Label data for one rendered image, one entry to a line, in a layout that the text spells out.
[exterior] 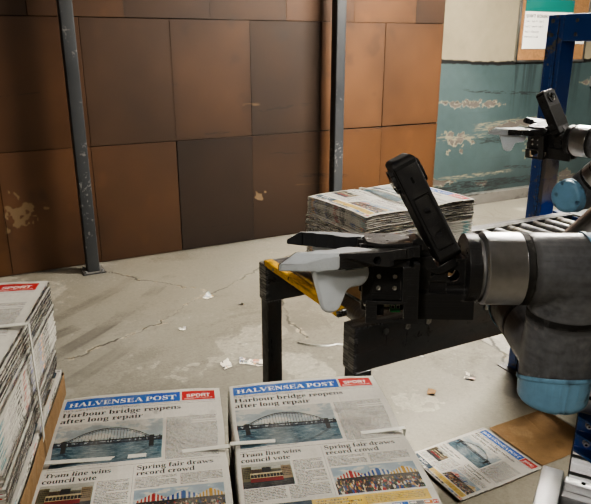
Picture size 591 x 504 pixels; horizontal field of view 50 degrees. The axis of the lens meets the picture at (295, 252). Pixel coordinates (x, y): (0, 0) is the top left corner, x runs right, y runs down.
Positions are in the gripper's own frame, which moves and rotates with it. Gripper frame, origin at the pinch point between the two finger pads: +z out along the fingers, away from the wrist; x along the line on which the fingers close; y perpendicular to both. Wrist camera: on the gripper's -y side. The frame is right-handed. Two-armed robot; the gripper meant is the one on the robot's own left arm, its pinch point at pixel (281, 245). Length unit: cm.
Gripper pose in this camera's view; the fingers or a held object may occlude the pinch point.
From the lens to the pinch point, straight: 65.2
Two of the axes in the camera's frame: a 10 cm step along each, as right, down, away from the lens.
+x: 0.4, -1.8, 9.8
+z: -10.0, -0.1, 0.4
